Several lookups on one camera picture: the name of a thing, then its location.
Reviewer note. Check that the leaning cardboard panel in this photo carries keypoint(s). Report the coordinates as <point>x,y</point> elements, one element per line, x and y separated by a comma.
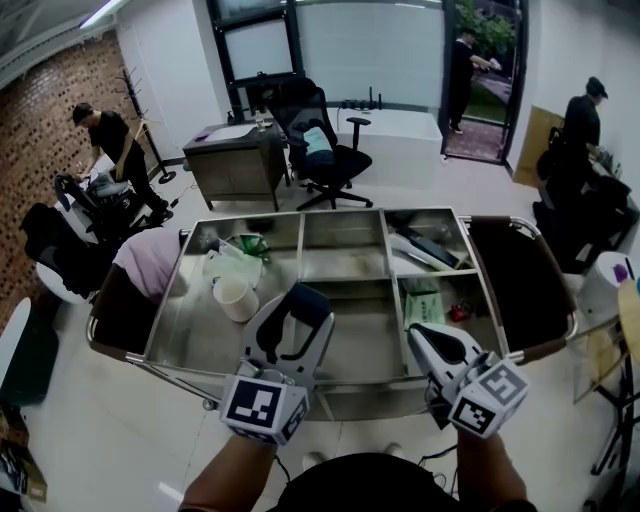
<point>537,145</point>

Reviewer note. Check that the white plastic cup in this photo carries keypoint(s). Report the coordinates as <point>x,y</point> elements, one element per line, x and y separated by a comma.
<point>235,300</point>

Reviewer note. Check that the black coat rack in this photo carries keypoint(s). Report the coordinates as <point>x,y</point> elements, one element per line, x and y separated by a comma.
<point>150,130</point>

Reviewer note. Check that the white curved seat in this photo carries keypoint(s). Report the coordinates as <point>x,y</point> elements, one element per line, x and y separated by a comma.
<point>14,330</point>

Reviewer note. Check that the dark green bin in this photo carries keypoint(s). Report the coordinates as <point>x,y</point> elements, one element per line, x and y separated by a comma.
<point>30,365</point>

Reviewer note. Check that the person's left shoe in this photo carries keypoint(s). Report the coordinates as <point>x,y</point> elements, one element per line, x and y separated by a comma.
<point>313,461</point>

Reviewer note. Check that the person's shoe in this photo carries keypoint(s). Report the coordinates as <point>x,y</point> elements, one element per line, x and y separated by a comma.
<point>391,448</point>
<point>313,461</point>

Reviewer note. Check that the green plastic wrapper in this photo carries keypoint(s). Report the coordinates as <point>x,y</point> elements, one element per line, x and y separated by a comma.
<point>255,246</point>

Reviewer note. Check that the black mesh office chair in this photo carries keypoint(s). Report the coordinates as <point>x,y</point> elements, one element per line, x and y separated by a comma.
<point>325,155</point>

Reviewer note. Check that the black loaded trolley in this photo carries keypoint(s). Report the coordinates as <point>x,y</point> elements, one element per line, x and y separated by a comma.
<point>95,200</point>

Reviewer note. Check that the small red object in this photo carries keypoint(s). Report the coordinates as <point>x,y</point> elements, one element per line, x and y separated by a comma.
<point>458,312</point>

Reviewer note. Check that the white long counter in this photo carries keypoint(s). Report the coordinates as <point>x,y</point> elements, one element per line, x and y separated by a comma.
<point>400,145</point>

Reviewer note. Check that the black framed window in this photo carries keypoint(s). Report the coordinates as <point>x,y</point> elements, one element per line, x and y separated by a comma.
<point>350,50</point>

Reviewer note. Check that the clear plastic bottle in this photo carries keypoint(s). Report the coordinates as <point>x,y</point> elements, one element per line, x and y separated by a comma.
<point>260,122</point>

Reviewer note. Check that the wooden cabinet desk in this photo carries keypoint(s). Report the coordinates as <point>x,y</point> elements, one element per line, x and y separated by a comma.
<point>235,170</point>

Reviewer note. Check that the black framed glass door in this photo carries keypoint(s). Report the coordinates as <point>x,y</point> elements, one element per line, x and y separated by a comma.
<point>517,80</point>

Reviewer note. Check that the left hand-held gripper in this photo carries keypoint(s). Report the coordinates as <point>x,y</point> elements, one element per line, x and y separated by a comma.
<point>255,405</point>

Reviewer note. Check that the white round bin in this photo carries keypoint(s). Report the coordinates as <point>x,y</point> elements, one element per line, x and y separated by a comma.
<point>600,290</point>

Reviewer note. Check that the white and black handheld device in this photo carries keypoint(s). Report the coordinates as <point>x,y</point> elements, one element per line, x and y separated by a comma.
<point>410,255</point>

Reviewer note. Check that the person's black shirt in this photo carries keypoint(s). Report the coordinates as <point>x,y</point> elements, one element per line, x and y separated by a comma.
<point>375,487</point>

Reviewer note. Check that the green packet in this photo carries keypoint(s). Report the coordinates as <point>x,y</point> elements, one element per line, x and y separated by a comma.
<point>424,309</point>

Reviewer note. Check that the black folding frame table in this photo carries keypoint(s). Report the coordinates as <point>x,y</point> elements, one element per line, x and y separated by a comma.
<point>617,400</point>

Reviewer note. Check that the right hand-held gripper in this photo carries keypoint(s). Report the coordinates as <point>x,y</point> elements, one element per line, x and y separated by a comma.
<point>492,395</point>

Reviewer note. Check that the long ceiling light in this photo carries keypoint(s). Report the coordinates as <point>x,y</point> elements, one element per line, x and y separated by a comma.
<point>100,14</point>

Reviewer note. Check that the person's left forearm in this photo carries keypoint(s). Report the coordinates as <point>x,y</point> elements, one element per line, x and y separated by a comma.
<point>230,475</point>

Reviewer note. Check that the black stand set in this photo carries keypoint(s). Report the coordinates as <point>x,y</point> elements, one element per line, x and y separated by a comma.
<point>362,104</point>

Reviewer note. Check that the small purple pad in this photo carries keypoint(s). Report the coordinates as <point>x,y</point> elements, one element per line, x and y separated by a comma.
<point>201,136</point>

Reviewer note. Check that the black padded chair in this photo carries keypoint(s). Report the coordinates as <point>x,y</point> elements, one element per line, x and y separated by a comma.
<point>55,250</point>

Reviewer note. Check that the pink cloth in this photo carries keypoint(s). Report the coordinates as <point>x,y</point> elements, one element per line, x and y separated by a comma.
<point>150,260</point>

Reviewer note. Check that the black and white tools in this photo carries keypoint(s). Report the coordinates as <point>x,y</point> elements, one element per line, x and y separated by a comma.
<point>430,247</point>

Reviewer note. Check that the clear plastic bag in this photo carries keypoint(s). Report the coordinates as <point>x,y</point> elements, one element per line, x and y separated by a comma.
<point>235,267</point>

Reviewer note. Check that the white paper sheet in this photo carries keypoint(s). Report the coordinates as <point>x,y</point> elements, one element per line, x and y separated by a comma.
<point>230,133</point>

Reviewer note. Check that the person's right forearm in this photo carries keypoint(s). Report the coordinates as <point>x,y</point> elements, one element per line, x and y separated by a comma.
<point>492,470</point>

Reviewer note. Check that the steel compartment cart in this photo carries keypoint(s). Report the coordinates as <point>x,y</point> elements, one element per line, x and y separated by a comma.
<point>350,330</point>

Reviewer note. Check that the person's right shoe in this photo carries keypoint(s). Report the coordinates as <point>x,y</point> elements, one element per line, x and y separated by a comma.
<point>391,448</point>

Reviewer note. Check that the round wooden board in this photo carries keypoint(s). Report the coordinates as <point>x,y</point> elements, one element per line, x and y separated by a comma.
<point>631,320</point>

